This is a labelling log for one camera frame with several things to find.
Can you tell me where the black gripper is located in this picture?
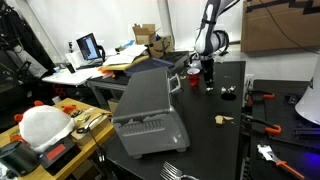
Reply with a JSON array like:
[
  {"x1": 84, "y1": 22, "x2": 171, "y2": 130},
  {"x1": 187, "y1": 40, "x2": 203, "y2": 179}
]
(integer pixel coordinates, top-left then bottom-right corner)
[{"x1": 201, "y1": 60, "x2": 215, "y2": 88}]

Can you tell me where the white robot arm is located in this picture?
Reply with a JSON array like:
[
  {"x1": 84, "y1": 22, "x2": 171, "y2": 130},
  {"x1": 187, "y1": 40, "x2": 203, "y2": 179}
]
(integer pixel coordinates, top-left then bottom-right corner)
[{"x1": 195, "y1": 0, "x2": 320, "y2": 124}]

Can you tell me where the red plastic cup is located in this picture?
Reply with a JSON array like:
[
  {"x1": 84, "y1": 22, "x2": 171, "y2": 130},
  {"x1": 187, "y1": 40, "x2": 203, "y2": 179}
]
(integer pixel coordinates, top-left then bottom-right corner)
[{"x1": 187, "y1": 68, "x2": 200, "y2": 87}]

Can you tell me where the blue plastic bin lid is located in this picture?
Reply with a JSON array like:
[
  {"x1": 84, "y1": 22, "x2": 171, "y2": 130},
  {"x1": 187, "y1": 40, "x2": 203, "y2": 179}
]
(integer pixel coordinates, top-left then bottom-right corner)
[{"x1": 124, "y1": 58, "x2": 173, "y2": 76}]

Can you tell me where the grey toaster oven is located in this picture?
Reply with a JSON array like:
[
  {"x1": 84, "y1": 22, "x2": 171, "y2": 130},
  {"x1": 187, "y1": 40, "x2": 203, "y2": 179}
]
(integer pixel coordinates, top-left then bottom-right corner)
[{"x1": 111, "y1": 67, "x2": 190, "y2": 159}]

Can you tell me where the large cardboard sheet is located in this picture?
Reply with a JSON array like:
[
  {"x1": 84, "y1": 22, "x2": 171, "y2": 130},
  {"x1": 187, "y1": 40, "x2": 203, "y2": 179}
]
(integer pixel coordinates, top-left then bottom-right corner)
[{"x1": 241, "y1": 0, "x2": 320, "y2": 52}]

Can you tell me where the open cardboard box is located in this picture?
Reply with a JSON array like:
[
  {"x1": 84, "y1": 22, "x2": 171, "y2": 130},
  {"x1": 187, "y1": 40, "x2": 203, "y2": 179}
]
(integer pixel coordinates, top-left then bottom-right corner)
[{"x1": 132, "y1": 24, "x2": 173, "y2": 58}]

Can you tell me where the white paper stack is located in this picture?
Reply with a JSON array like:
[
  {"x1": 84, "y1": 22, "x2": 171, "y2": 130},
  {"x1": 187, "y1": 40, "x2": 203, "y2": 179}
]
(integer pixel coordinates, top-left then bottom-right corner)
[{"x1": 103, "y1": 45, "x2": 147, "y2": 66}]

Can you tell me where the metal fork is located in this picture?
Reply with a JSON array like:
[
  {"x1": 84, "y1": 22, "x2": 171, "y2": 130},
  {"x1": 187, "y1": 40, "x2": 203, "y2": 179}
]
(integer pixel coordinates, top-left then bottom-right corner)
[{"x1": 160, "y1": 161, "x2": 199, "y2": 180}]

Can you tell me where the laptop with lit screen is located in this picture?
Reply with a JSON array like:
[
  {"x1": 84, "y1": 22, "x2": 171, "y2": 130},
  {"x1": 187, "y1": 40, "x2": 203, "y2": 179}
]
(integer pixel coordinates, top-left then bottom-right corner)
[{"x1": 76, "y1": 33, "x2": 106, "y2": 67}]

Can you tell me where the black digital scale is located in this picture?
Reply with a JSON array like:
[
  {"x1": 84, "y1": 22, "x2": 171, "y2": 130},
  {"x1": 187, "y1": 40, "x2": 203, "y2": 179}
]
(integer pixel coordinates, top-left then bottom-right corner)
[{"x1": 39, "y1": 137, "x2": 80, "y2": 176}]

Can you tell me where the orange handled clamp upper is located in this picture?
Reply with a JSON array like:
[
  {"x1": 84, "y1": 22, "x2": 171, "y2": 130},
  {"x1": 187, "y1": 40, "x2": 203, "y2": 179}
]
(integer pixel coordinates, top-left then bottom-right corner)
[{"x1": 248, "y1": 90, "x2": 275, "y2": 102}]

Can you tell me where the orange handled clamp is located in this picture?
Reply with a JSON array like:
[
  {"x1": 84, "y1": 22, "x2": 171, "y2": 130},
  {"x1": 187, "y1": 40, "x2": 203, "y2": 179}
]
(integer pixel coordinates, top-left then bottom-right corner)
[
  {"x1": 257, "y1": 144, "x2": 305, "y2": 180},
  {"x1": 248, "y1": 90, "x2": 275, "y2": 102},
  {"x1": 241, "y1": 113, "x2": 282, "y2": 135}
]

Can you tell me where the orange handled clamp lower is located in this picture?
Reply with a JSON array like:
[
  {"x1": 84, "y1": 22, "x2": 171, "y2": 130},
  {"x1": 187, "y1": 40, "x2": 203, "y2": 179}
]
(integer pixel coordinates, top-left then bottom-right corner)
[{"x1": 241, "y1": 113, "x2": 282, "y2": 135}]

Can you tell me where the orange handled clamp front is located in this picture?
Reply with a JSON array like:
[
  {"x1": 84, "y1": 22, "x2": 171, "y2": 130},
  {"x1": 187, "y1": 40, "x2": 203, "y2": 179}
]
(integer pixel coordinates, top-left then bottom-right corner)
[{"x1": 257, "y1": 144, "x2": 305, "y2": 180}]

